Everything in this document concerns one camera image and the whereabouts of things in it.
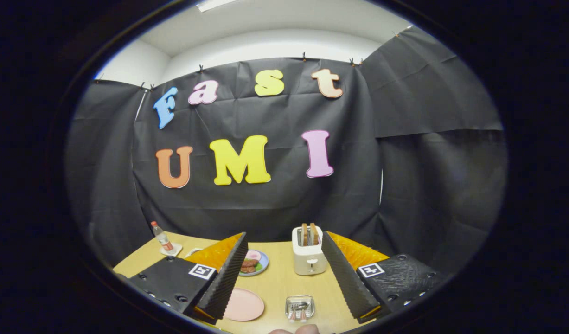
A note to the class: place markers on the green lettuce leaf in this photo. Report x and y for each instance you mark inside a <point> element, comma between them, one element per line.
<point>258,267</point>

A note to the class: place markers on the pink ham slice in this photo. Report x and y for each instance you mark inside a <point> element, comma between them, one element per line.
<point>253,255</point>

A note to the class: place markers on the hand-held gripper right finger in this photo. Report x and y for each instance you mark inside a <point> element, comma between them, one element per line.
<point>344,280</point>

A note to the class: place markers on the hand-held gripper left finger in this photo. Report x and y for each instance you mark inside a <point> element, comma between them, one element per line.
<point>226,283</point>

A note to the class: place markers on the white divided condiment tray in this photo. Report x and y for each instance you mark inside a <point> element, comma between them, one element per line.
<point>194,252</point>

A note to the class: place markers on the toasted bread slice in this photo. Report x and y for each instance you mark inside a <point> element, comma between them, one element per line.
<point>304,234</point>
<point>314,233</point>

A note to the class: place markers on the white square coaster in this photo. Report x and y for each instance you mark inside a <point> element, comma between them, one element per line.
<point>175,252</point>

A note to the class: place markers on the blue plate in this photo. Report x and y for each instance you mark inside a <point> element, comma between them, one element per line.
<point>265,264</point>

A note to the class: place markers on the white toaster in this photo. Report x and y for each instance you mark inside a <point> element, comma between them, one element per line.
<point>310,262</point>

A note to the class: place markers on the brown sausage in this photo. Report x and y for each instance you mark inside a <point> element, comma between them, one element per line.
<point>247,269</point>
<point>250,262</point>

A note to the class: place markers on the clear bottle with red cap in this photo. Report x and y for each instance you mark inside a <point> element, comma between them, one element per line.
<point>163,239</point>

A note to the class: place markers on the ceiling light panel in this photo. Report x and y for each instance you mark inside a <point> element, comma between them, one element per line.
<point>217,4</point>

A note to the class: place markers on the pink plate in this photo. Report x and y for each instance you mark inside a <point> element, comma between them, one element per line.
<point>245,305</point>

